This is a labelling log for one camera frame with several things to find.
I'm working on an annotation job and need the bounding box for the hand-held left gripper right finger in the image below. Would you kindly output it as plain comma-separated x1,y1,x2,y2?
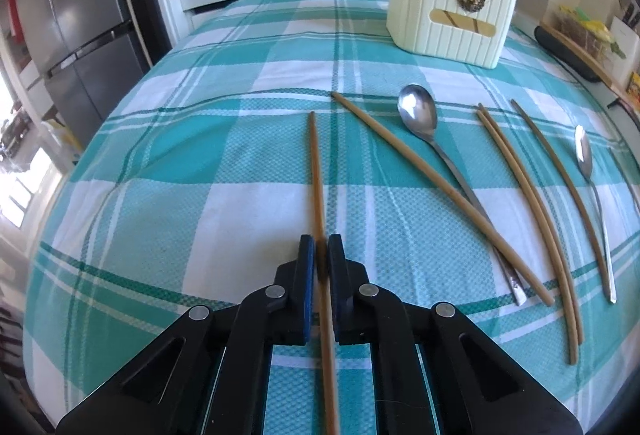
326,233,583,435

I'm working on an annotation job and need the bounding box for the white knife block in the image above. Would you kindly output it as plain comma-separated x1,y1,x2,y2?
606,0,640,83

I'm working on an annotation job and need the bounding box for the wooden cutting board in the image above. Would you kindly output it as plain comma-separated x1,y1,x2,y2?
540,22,617,89

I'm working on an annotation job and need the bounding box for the grey refrigerator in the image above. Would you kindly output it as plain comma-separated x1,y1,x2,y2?
10,0,153,121

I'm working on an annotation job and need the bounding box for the small metal spoon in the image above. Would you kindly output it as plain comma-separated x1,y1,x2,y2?
574,124,618,305

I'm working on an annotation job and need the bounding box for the large metal spoon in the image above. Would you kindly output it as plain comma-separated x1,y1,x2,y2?
397,84,527,307

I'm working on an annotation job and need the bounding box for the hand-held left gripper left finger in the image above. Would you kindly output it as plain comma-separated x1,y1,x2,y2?
55,234,317,435

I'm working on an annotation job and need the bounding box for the wooden chopstick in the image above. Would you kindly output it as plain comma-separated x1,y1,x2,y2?
331,92,555,307
477,103,585,345
308,111,343,435
510,99,615,300
476,110,579,365

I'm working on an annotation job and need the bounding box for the wire basket with yellow bags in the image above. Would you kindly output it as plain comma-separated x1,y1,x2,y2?
554,5,627,62

